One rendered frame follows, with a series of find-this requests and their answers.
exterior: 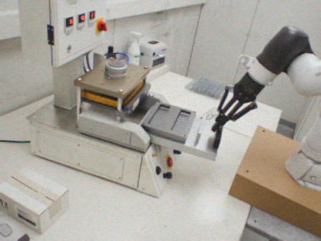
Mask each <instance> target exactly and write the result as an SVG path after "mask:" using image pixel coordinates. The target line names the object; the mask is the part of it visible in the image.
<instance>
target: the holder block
mask: <svg viewBox="0 0 321 241"><path fill-rule="evenodd" d="M195 117H196V112H195V111H193V110H189V109H185V108H179V107H177V106H175V105H171V104H166V103H162V102H159V101H157V102H156V104H155V105H154V106H153V108H152V109H151V111H150V112H149V114H148V115H147V116H146V117H145V120H144V121H143V122H142V123H141V124H140V126H141V127H142V128H143V130H145V131H146V132H148V133H152V134H155V135H158V136H162V137H164V138H169V139H171V140H174V141H179V142H181V143H185V142H186V140H187V138H188V134H189V132H190V129H191V126H192V125H193V121H194V119H195Z"/></svg>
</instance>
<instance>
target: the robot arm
mask: <svg viewBox="0 0 321 241"><path fill-rule="evenodd" d="M239 60H240V62H241V63H242V64H243V65H244V66H245V68H246V69H247V71H248V72H246V73H245V75H244V76H243V77H242V79H240V81H238V83H236V84H234V85H229V84H226V87H225V93H224V95H223V97H222V98H221V101H220V103H219V106H218V108H217V111H218V112H219V114H218V115H217V117H216V119H215V121H216V122H215V123H214V124H213V125H212V127H211V131H213V132H214V133H215V131H216V130H217V129H218V128H219V127H220V125H222V126H224V125H225V124H226V122H228V121H233V122H235V121H237V120H238V119H239V118H240V117H242V116H243V115H245V114H247V113H248V112H249V111H250V110H253V109H257V103H256V101H255V100H256V97H257V95H258V94H259V93H260V92H261V91H262V90H263V89H264V88H265V85H269V86H271V85H272V81H274V79H275V78H276V77H277V76H278V75H280V73H282V72H283V73H286V75H287V76H288V77H289V79H290V80H291V82H292V84H293V85H294V87H295V90H296V91H297V93H299V94H300V95H303V96H305V97H315V96H319V95H320V101H319V106H318V108H317V114H316V119H315V122H314V123H313V124H312V126H311V128H310V129H309V131H308V133H307V135H306V136H305V137H304V138H303V139H302V141H301V142H300V144H299V145H298V148H297V150H296V151H295V152H294V153H293V154H292V155H291V156H290V157H289V158H288V159H287V160H286V161H285V169H286V170H287V171H288V173H289V174H290V176H291V177H292V178H293V179H295V181H296V182H297V183H298V184H299V185H300V186H303V187H304V188H308V189H312V190H315V191H318V192H321V60H320V58H318V57H317V56H316V55H315V54H314V52H313V51H312V49H311V46H310V42H309V35H307V34H306V33H305V32H303V30H301V29H298V28H297V27H293V26H285V27H282V29H281V30H280V31H279V32H278V33H277V34H276V35H274V36H273V38H272V39H271V40H270V41H269V42H268V43H267V45H266V46H265V47H264V49H263V51H262V52H261V53H260V54H259V55H258V56H257V57H256V58H253V57H250V56H248V55H240V57H239ZM232 89H234V91H233V97H232V99H231V100H230V101H229V102H228V103H227V104H226V105H225V107H224V108H223V109H221V108H222V107H223V106H224V103H225V100H226V98H227V96H228V93H229V92H231V90H232ZM237 100H238V103H237V104H236V105H235V106H234V107H233V109H231V111H230V112H229V113H228V115H225V113H226V112H227V110H228V109H229V108H230V107H231V106H232V105H233V104H234V103H235V102H236V101H237ZM245 103H250V104H249V105H248V106H247V107H245V108H244V109H242V110H240V111H239V112H238V113H237V114H235V113H236V112H237V110H238V109H240V107H241V106H242V105H243V104H245ZM234 114H235V115H234Z"/></svg>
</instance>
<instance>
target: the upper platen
mask: <svg viewBox="0 0 321 241"><path fill-rule="evenodd" d="M144 84H145V83H144V82H140V83H138V85H137V86H136V87H135V88H134V90H132V91H131V92H130V93H129V95H128V96H126V97H125V98H124V100H123V106H122V109H124V106H125V105H126V104H127V103H128V102H129V101H130V100H131V99H132V97H133V96H134V95H135V94H136V93H137V92H138V91H139V89H141V88H142V87H143V86H144ZM82 102H85V103H89V104H93V105H96V106H100V107H102V108H107V109H110V110H115V109H116V108H117V107H118V98H116V97H113V96H109V95H105V94H103V93H98V92H94V91H92V90H88V89H85V88H83V89H82Z"/></svg>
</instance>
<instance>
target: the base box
mask: <svg viewBox="0 0 321 241"><path fill-rule="evenodd" d="M28 122H29V135H30V140H31V149H32V153H33V154H35V155H38V156H41V157H43V158H46V159H50V160H53V161H56V162H58V163H61V164H65V165H67V166H71V167H72V168H76V169H80V170H82V171H86V172H87V173H91V174H94V175H96V176H100V177H102V178H106V179H109V180H111V181H115V182H118V183H120V184H124V185H126V186H129V187H132V188H134V189H137V190H138V191H139V192H143V193H145V194H149V195H152V196H154V197H157V198H159V196H160V195H161V193H160V191H159V188H158V184H157V182H156V179H155V175H154V173H153V170H152V168H151V165H150V161H149V158H148V155H147V153H146V154H145V155H144V156H139V155H137V154H134V153H131V152H128V151H124V150H122V149H118V148H114V147H112V146H108V145H106V144H103V143H98V142H97V141H93V140H90V139H87V138H83V137H81V136H77V135H73V134H71V133H68V132H65V131H61V130H57V129H56V128H52V127H49V126H46V125H42V124H40V123H36V122H32V121H30V120H28Z"/></svg>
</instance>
